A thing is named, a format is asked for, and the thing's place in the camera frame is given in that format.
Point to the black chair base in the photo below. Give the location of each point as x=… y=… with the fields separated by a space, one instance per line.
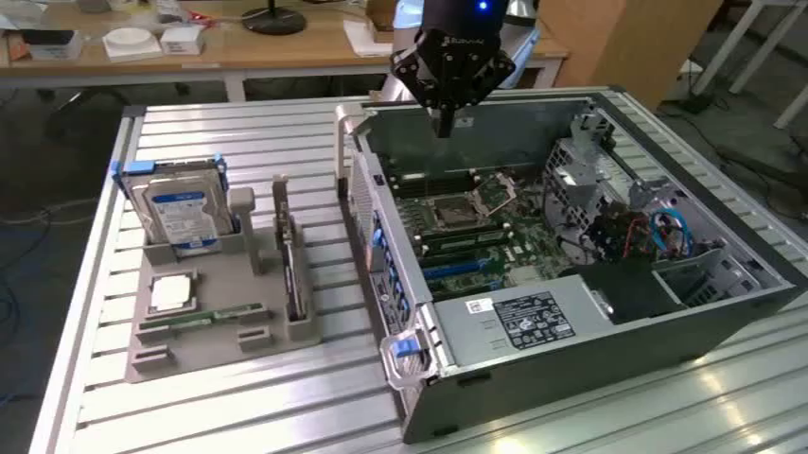
x=76 y=101

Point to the small white box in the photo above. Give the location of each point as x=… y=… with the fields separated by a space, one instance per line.
x=182 y=40

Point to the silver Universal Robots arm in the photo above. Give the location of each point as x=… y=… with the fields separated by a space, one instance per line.
x=398 y=85

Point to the grey parts rack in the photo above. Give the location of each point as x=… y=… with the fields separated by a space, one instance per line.
x=220 y=279

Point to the open black PC case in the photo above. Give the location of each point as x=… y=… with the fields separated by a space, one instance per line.
x=568 y=378

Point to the white round-topped box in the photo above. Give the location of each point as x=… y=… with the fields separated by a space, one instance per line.
x=131 y=43

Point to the white paper booklet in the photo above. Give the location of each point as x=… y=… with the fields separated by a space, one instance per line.
x=362 y=40

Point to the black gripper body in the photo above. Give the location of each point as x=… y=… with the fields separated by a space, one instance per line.
x=457 y=52

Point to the metal socket cover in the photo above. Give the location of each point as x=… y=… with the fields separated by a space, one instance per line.
x=496 y=193

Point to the green RAM stick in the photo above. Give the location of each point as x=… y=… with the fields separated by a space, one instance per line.
x=227 y=313

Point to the low metal disk bay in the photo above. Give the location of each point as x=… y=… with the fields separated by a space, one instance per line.
x=700 y=279

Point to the green motherboard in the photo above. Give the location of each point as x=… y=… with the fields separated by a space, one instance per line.
x=530 y=236

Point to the graphics card with metal bracket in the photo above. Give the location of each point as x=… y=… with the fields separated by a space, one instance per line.
x=290 y=255

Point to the white table frame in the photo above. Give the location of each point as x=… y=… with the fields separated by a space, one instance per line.
x=757 y=57

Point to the CPU socket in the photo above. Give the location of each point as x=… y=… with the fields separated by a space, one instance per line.
x=453 y=213

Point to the wooden desk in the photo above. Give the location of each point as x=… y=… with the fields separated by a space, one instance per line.
x=271 y=52

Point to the wooden cabinet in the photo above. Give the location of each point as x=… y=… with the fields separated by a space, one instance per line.
x=637 y=47

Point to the white box with black top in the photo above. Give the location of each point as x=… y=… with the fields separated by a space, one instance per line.
x=54 y=45

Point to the tall metal disk bay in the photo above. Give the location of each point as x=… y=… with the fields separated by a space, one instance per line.
x=581 y=179

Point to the grey power supply unit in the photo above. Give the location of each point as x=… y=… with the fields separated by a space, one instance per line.
x=480 y=331

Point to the hard disk with blue bracket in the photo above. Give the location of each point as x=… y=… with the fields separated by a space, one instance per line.
x=179 y=213

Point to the blue case latch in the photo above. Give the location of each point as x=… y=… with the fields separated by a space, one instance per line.
x=403 y=351

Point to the brown cardboard box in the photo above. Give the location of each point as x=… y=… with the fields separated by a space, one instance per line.
x=382 y=16

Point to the blue expansion slot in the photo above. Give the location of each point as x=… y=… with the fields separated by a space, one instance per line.
x=454 y=268

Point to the silver CPU chip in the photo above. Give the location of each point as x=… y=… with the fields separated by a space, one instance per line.
x=170 y=293

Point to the black round stand base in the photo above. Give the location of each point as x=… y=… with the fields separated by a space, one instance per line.
x=273 y=21

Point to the black installed RAM stick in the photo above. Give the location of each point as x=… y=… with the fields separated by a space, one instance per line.
x=461 y=232
x=468 y=242

